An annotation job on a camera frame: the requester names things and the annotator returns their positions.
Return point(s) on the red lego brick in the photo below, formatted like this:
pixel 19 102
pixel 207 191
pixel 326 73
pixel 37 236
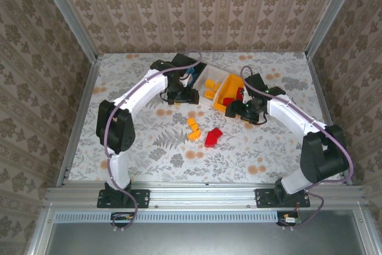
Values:
pixel 240 92
pixel 228 101
pixel 210 141
pixel 217 132

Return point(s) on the long blue lego brick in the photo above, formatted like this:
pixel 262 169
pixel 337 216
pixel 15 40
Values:
pixel 191 71

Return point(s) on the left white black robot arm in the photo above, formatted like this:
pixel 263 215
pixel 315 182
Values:
pixel 143 87

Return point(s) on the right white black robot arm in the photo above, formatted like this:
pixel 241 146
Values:
pixel 292 111

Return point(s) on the orange plastic bin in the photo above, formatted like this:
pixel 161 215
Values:
pixel 229 83

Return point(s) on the black plastic bin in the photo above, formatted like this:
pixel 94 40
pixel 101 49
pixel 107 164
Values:
pixel 182 57

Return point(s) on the white plastic bin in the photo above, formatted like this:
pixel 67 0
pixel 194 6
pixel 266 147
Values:
pixel 216 74

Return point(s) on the small connector board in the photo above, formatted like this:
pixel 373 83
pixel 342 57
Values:
pixel 122 217
pixel 288 219

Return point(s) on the grey metal panel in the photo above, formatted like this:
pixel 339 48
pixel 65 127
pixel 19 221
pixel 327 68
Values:
pixel 203 240

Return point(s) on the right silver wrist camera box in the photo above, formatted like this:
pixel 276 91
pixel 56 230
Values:
pixel 245 96

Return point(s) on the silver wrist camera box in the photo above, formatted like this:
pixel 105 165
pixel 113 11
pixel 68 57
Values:
pixel 245 96
pixel 186 81

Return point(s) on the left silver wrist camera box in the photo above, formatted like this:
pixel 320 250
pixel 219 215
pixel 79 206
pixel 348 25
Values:
pixel 186 81

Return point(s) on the aluminium table side rail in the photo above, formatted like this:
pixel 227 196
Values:
pixel 322 99
pixel 87 93

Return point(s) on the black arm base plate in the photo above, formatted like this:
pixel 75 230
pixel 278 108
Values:
pixel 262 198
pixel 143 198

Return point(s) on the aluminium mounting rail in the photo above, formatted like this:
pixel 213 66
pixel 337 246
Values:
pixel 203 195

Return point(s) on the aluminium frame post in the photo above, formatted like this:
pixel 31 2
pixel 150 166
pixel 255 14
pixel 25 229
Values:
pixel 68 16
pixel 331 13

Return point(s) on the aluminium lower frame bar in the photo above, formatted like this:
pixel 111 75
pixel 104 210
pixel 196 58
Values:
pixel 41 231
pixel 362 231

